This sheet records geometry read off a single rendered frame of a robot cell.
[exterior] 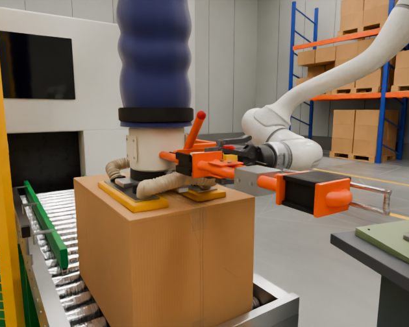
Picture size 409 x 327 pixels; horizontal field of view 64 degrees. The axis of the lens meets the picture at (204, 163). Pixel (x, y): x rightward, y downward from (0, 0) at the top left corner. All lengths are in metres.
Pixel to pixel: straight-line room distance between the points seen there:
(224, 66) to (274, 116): 11.09
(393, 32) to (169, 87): 0.61
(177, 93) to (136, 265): 0.47
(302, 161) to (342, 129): 8.10
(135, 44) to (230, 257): 0.66
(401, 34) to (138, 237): 0.85
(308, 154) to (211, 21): 11.19
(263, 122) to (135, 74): 0.41
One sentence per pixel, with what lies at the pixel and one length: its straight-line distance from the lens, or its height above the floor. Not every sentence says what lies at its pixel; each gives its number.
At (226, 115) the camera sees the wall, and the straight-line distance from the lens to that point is 12.08.
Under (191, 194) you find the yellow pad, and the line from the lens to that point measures 0.95.
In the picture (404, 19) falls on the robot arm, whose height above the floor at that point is 1.44.
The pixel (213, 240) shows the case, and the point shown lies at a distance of 0.95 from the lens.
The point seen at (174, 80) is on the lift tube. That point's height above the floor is 1.29.
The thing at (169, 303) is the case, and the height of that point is 0.70.
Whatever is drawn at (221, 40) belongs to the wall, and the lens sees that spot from 12.17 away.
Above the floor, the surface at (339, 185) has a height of 1.10.
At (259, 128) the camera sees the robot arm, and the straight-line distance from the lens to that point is 1.04.
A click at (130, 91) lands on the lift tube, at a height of 1.26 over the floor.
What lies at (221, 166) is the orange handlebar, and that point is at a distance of 0.68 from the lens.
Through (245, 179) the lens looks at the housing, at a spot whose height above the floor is 1.08.
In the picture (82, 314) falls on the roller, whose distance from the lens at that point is 1.26.
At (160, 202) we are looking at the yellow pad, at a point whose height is 0.97.
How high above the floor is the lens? 1.21
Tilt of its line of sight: 9 degrees down
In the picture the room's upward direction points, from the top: straight up
